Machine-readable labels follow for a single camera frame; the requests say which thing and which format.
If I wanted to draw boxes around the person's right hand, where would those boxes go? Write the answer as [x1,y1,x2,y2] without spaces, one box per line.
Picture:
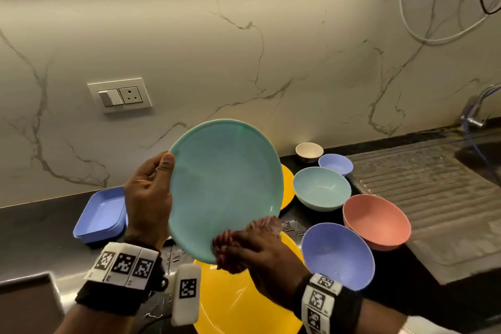
[213,216,314,309]

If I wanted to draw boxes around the person's left hand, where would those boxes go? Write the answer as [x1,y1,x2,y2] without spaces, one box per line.
[124,151,175,251]

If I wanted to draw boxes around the teal round plate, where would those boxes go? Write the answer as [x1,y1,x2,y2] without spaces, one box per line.
[168,118,285,265]

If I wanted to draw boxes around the person's right forearm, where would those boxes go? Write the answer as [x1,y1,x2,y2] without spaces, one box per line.
[354,299,408,334]

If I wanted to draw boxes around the person's left forearm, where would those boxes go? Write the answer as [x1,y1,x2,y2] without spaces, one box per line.
[54,302,138,334]

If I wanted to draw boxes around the large yellow plate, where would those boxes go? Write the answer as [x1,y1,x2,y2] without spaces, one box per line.
[193,231,307,334]

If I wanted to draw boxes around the small yellow plate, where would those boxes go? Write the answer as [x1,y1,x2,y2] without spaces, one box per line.
[279,163,295,211]

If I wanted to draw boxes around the blue rectangular tray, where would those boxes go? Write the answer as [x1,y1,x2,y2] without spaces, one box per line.
[73,186,128,244]

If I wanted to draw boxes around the teal bowl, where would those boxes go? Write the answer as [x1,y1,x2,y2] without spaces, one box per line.
[292,166,352,212]

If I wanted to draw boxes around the large purple bowl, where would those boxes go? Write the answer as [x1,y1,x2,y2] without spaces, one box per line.
[301,223,375,291]

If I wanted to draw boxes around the right wristband with markers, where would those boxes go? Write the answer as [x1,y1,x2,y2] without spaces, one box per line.
[293,273,363,334]

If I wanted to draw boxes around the wristband with markers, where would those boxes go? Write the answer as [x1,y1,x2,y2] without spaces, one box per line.
[293,273,363,334]
[75,242,170,317]

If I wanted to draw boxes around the small cream bowl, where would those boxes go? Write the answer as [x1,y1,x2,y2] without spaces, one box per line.
[295,142,325,165]

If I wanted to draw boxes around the left wristband with markers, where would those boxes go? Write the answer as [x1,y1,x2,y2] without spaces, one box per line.
[75,242,170,317]

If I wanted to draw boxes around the small purple bowl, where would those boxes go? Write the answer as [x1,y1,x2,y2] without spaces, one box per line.
[318,154,354,177]

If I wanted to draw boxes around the pink bowl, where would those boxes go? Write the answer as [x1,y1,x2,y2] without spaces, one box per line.
[342,194,412,251]

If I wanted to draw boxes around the grey box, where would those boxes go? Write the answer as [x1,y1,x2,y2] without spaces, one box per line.
[0,271,65,334]

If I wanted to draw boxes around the steel sink drainboard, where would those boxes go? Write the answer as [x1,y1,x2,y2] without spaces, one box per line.
[346,126,501,286]

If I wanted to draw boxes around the chrome sink faucet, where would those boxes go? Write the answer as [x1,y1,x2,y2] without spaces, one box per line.
[459,84,501,132]

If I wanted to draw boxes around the white wall switch socket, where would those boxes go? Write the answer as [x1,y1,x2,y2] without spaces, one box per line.
[87,77,153,114]

